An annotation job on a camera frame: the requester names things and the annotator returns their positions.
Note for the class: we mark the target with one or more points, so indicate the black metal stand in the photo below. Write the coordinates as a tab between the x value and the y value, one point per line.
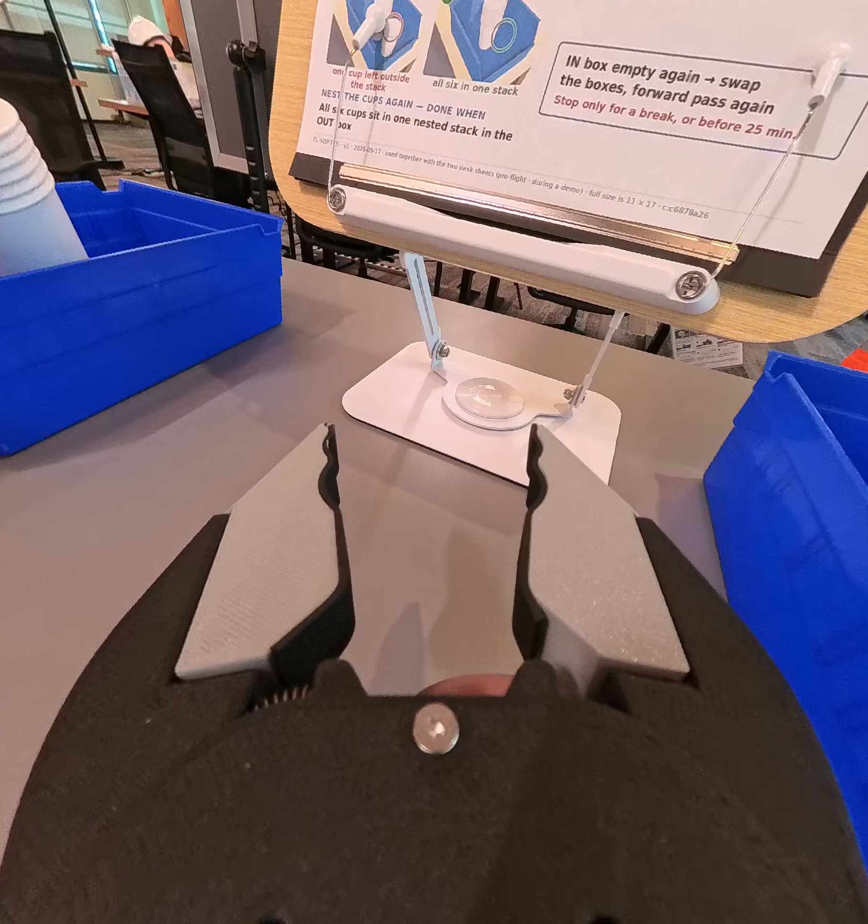
250	123

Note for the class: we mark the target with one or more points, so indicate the printed instruction sheet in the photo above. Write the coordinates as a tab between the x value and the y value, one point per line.
621	144

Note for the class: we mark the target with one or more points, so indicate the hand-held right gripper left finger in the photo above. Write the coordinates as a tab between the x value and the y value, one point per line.
261	577

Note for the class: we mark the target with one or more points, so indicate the clear round disc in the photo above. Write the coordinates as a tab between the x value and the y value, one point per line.
484	401

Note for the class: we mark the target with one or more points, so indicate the stack of white cups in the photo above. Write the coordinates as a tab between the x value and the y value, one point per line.
15	216

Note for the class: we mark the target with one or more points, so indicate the blue plastic bin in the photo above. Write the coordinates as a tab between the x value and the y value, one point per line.
824	577
116	346

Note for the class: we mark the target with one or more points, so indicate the printed photo leaflet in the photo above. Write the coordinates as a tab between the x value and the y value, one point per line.
705	350

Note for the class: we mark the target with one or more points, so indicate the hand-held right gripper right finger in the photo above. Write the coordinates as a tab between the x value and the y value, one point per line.
600	577

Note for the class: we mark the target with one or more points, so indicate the black office chair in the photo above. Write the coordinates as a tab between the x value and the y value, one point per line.
30	94
167	123

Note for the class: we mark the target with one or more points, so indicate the grey framed panel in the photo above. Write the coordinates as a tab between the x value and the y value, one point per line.
217	86

